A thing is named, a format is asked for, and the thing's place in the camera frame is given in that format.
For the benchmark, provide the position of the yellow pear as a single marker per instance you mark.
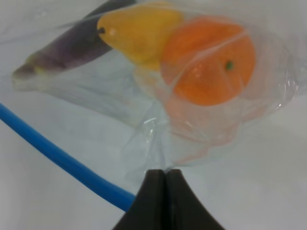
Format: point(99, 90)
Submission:
point(139, 32)

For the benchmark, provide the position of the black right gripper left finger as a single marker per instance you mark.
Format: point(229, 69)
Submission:
point(147, 210)

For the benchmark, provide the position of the purple eggplant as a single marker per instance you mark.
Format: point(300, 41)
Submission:
point(78, 46)

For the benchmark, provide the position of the orange fruit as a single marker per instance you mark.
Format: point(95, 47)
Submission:
point(211, 60)

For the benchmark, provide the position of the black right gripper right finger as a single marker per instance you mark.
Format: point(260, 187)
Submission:
point(185, 211)

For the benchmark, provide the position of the clear zip file bag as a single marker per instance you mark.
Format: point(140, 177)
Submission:
point(167, 130)

